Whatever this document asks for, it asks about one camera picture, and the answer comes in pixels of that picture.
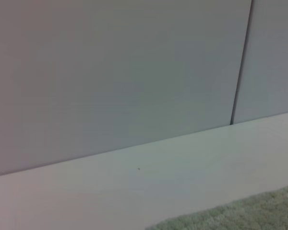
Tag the light green terry towel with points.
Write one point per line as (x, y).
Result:
(242, 213)

